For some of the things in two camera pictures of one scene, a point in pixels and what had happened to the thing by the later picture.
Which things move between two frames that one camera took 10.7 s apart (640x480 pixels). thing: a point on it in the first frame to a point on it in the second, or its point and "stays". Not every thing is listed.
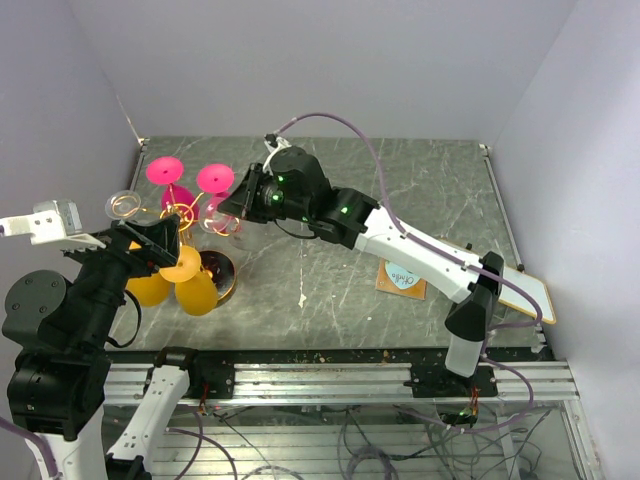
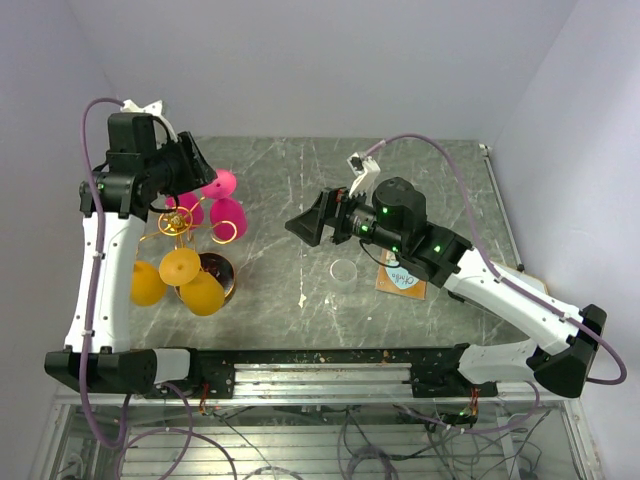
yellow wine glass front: x=196 y=292 stays
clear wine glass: x=217 y=222 to x=343 y=272
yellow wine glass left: x=150 y=291 stays
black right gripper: x=244 y=200 to x=331 y=208
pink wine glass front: x=217 y=179 stays
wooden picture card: x=400 y=280 stays
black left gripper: x=158 y=238 to x=200 y=169
